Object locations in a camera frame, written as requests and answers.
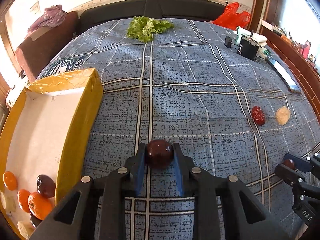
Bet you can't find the green lettuce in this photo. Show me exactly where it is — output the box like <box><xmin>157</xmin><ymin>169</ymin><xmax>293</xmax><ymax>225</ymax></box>
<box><xmin>126</xmin><ymin>16</ymin><xmax>175</xmax><ymax>43</ymax></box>

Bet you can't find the black box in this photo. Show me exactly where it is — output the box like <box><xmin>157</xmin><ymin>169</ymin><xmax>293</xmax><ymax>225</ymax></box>
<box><xmin>236</xmin><ymin>37</ymin><xmax>262</xmax><ymax>60</ymax></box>

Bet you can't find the large orange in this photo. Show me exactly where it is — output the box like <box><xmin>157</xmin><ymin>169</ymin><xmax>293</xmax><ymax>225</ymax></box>
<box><xmin>28</xmin><ymin>192</ymin><xmax>53</xmax><ymax>220</ymax></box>

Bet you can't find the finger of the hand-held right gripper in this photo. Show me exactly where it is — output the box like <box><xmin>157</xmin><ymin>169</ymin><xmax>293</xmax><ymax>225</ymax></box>
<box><xmin>274</xmin><ymin>164</ymin><xmax>304</xmax><ymax>188</ymax></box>
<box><xmin>284</xmin><ymin>152</ymin><xmax>320</xmax><ymax>173</ymax></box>

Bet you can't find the dark sofa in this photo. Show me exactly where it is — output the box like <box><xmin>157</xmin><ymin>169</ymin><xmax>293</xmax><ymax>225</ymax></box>
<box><xmin>79</xmin><ymin>0</ymin><xmax>229</xmax><ymax>33</ymax></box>

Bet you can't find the pink floral cloth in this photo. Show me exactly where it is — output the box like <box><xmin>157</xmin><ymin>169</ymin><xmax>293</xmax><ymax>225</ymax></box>
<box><xmin>27</xmin><ymin>4</ymin><xmax>66</xmax><ymax>39</ymax></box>

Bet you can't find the wooden door frame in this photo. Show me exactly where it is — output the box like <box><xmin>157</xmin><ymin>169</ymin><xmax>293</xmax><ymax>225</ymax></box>
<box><xmin>250</xmin><ymin>0</ymin><xmax>272</xmax><ymax>34</ymax></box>

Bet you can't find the small orange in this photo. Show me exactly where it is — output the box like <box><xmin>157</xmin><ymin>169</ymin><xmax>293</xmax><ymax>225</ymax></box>
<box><xmin>3</xmin><ymin>171</ymin><xmax>18</xmax><ymax>191</ymax></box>

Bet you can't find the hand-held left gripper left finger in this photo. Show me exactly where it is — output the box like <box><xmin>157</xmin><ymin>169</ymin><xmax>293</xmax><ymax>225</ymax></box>
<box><xmin>29</xmin><ymin>142</ymin><xmax>147</xmax><ymax>240</ymax></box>

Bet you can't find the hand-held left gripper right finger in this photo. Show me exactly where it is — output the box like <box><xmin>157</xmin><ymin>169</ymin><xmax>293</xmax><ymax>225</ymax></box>
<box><xmin>172</xmin><ymin>142</ymin><xmax>283</xmax><ymax>240</ymax></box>

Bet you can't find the medium orange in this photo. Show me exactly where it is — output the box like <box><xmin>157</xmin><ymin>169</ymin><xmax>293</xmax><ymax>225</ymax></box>
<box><xmin>17</xmin><ymin>189</ymin><xmax>32</xmax><ymax>213</ymax></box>

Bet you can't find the blue plaid blanket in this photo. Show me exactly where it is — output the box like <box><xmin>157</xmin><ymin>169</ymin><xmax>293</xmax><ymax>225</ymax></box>
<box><xmin>37</xmin><ymin>17</ymin><xmax>320</xmax><ymax>240</ymax></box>

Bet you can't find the red date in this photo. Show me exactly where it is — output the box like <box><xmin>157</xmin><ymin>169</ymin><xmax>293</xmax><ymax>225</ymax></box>
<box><xmin>251</xmin><ymin>106</ymin><xmax>266</xmax><ymax>126</ymax></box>

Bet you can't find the red plastic bag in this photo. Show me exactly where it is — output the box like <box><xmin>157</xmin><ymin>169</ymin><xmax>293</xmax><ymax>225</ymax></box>
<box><xmin>212</xmin><ymin>2</ymin><xmax>251</xmax><ymax>30</ymax></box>

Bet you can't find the black smartphone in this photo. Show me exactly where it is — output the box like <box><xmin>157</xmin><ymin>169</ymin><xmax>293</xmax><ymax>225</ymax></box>
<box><xmin>265</xmin><ymin>57</ymin><xmax>302</xmax><ymax>95</ymax></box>

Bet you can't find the yellow cardboard box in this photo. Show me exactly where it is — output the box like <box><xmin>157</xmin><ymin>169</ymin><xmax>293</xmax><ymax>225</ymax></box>
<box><xmin>0</xmin><ymin>68</ymin><xmax>103</xmax><ymax>240</ymax></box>

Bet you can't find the wooden brick-pattern panel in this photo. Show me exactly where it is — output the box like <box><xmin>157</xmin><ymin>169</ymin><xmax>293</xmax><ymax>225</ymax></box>
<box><xmin>259</xmin><ymin>20</ymin><xmax>320</xmax><ymax>110</ymax></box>

